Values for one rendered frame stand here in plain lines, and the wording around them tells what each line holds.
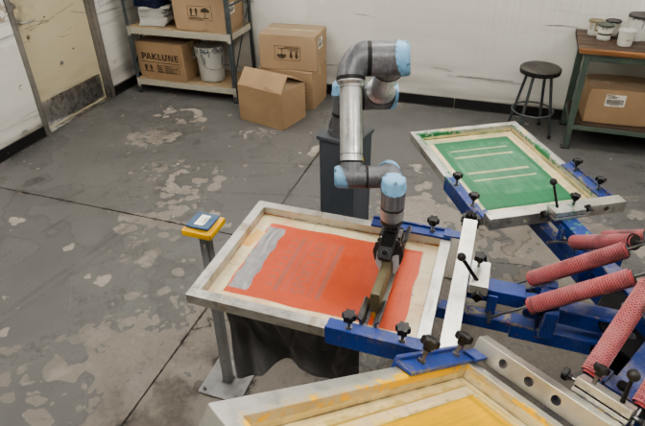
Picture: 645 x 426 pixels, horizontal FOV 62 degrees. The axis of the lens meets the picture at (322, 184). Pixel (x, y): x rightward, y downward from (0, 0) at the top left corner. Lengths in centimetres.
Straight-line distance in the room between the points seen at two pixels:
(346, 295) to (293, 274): 21
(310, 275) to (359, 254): 21
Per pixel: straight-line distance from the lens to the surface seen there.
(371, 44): 178
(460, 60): 546
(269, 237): 207
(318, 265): 193
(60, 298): 357
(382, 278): 173
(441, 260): 193
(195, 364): 295
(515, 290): 180
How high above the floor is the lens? 220
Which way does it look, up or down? 32 degrees down
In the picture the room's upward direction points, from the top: 1 degrees counter-clockwise
